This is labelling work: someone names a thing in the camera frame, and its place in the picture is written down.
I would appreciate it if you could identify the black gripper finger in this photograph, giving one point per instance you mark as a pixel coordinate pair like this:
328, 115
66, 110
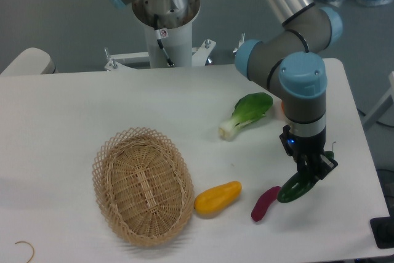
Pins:
322, 164
302, 168

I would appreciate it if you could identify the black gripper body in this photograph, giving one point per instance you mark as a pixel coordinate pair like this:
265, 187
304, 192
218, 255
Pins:
306, 151

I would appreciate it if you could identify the dark green cucumber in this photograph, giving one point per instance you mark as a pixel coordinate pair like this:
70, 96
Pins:
295, 188

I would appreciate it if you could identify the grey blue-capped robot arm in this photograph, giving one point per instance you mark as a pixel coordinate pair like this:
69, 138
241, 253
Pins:
288, 66

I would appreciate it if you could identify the purple sweet potato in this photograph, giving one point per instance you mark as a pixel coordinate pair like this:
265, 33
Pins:
264, 202

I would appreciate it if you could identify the orange tangerine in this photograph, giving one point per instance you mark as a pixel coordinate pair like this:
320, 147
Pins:
282, 107

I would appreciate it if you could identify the green bok choy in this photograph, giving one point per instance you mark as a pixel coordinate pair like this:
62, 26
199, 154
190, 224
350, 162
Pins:
249, 109

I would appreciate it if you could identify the black device at table edge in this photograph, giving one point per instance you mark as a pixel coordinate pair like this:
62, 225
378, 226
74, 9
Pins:
382, 229

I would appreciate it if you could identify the yellow papaya fruit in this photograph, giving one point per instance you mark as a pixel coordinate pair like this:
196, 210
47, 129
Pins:
217, 198

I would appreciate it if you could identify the woven wicker basket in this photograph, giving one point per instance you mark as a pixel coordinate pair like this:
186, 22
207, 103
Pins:
143, 187

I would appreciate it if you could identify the white chair armrest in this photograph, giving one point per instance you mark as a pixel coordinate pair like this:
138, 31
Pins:
31, 61

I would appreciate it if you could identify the white frame at right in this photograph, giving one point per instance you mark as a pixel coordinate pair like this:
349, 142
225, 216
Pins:
382, 105

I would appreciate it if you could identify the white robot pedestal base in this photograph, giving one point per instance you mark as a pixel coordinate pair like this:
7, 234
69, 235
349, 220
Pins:
168, 29

